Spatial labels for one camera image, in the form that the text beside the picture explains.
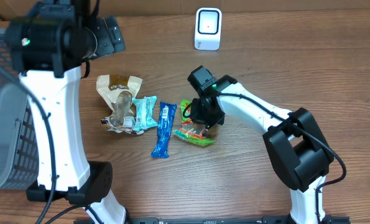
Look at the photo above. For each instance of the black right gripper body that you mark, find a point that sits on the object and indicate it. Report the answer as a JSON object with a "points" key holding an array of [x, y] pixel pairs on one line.
{"points": [[209, 114]]}

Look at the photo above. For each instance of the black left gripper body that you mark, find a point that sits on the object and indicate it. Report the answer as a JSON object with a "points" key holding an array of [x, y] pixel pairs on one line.
{"points": [[109, 41]]}

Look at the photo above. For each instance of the green colourful candy bag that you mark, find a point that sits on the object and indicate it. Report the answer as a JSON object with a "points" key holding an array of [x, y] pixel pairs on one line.
{"points": [[189, 131]]}

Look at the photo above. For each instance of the blue cookie packet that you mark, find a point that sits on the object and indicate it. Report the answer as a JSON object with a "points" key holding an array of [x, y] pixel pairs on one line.
{"points": [[164, 129]]}

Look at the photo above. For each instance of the beige clear pastry bag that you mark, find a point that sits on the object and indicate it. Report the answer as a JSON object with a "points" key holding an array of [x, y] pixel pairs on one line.
{"points": [[118, 92]]}

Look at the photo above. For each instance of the mint green snack packet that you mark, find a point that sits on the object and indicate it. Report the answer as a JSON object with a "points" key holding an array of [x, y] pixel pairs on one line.
{"points": [[144, 112]]}

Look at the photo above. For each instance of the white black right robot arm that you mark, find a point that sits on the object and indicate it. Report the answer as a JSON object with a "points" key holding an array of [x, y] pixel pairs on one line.
{"points": [[299, 153]]}

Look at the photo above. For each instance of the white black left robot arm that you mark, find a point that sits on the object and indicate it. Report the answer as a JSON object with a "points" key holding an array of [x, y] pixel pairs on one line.
{"points": [[51, 48]]}

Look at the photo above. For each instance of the white barcode scanner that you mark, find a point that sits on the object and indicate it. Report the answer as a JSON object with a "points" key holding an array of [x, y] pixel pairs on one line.
{"points": [[208, 24]]}

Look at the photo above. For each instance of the grey plastic mesh basket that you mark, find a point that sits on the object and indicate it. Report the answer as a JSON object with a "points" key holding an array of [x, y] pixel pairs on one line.
{"points": [[19, 162]]}

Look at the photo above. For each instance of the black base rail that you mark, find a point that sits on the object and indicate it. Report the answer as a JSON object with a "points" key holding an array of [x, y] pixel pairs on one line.
{"points": [[234, 220]]}

